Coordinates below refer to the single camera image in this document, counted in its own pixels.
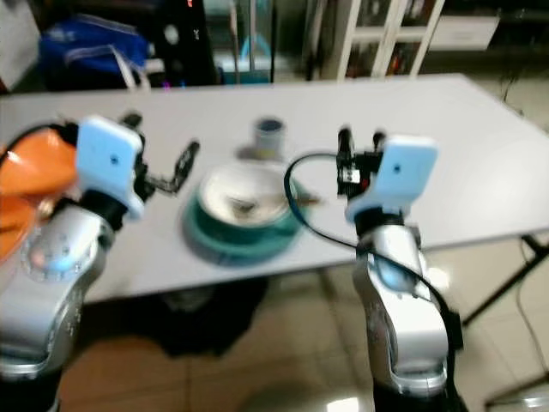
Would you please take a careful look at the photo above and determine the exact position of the white bowl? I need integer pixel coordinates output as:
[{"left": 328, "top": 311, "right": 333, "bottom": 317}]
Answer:
[{"left": 196, "top": 162, "right": 298, "bottom": 227}]

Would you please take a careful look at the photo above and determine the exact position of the grey white cup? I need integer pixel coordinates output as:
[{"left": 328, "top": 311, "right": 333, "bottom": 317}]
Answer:
[{"left": 252, "top": 118, "right": 287, "bottom": 159}]

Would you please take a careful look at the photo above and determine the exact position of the blue bag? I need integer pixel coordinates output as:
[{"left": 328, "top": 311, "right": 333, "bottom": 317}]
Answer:
[{"left": 38, "top": 15, "right": 148, "bottom": 93}]

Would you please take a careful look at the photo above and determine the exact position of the black tall device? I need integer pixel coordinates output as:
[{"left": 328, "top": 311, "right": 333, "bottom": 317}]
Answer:
[{"left": 149, "top": 0, "right": 214, "bottom": 88}]

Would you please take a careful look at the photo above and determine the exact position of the teal plate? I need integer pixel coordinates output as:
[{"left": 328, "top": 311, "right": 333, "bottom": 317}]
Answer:
[{"left": 182, "top": 192, "right": 306, "bottom": 264}]

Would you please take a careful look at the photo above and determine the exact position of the white shelf cabinet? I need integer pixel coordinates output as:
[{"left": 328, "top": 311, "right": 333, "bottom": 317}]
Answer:
[{"left": 307, "top": 0, "right": 504, "bottom": 83}]

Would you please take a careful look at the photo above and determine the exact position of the orange bowl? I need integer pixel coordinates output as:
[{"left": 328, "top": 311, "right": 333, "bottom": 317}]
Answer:
[{"left": 0, "top": 128, "right": 80, "bottom": 197}]

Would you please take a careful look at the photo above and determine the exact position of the shiny metal spoon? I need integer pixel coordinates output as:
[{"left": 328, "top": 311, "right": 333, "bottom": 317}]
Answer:
[{"left": 38, "top": 198, "right": 57, "bottom": 222}]

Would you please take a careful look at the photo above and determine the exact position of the black bulky bag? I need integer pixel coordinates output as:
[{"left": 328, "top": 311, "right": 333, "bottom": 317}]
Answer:
[{"left": 127, "top": 277, "right": 268, "bottom": 359}]

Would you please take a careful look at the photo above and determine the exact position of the white paper bag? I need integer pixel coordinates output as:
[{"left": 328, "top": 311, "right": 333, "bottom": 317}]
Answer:
[{"left": 0, "top": 0, "right": 41, "bottom": 92}]

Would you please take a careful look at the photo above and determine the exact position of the orange flat plate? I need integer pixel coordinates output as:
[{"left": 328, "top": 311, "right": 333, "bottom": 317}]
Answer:
[{"left": 0, "top": 195, "right": 45, "bottom": 260}]

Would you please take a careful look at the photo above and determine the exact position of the black metal table leg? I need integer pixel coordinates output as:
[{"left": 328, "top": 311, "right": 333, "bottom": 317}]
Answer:
[{"left": 462, "top": 234, "right": 539, "bottom": 329}]

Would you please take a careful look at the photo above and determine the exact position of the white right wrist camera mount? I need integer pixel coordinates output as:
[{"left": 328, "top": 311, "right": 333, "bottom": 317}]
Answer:
[{"left": 344, "top": 135, "right": 439, "bottom": 227}]

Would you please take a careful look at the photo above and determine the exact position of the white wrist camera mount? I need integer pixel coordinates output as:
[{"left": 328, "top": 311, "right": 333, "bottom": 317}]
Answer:
[
  {"left": 344, "top": 135, "right": 439, "bottom": 227},
  {"left": 76, "top": 115, "right": 146, "bottom": 221}
]

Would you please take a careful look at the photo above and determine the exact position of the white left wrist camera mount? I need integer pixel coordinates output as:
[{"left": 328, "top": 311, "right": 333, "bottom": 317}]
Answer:
[{"left": 76, "top": 115, "right": 146, "bottom": 221}]

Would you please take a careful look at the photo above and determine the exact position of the metal spoon with brown handle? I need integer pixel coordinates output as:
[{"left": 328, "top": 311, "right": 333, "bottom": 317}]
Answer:
[{"left": 226, "top": 195, "right": 323, "bottom": 216}]

